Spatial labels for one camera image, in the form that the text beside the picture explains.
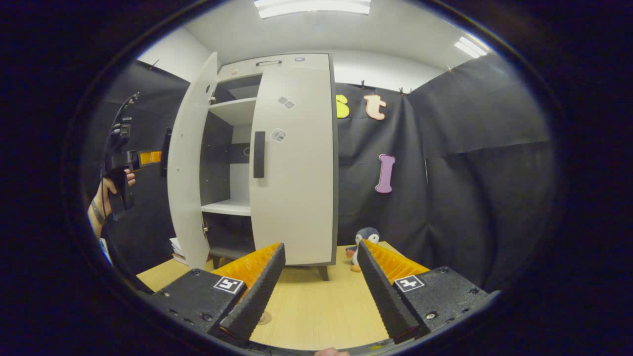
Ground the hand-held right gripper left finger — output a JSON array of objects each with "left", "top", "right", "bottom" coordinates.
[{"left": 148, "top": 242, "right": 286, "bottom": 342}]

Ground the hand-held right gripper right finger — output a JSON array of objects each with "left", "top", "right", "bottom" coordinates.
[{"left": 356, "top": 240, "right": 500, "bottom": 344}]

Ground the white cabinet door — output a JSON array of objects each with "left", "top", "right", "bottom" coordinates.
[
  {"left": 249, "top": 64, "right": 334, "bottom": 266},
  {"left": 160, "top": 52, "right": 219, "bottom": 271}
]

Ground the white and grey cabinet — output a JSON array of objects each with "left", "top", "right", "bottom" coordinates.
[{"left": 199, "top": 53, "right": 340, "bottom": 281}]

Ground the penguin plush toy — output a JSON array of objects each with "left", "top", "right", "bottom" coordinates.
[{"left": 345, "top": 227, "right": 380, "bottom": 273}]

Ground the black backdrop cloth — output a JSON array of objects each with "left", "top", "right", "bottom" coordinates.
[{"left": 82, "top": 52, "right": 557, "bottom": 292}]

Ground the long ceiling light panel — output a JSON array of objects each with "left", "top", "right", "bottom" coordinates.
[{"left": 254, "top": 0, "right": 371, "bottom": 19}]

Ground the small ceiling light panel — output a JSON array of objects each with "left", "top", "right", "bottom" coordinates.
[{"left": 454, "top": 36, "right": 488, "bottom": 59}]

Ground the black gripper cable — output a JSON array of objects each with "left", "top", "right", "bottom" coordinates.
[{"left": 103, "top": 91, "right": 140, "bottom": 149}]

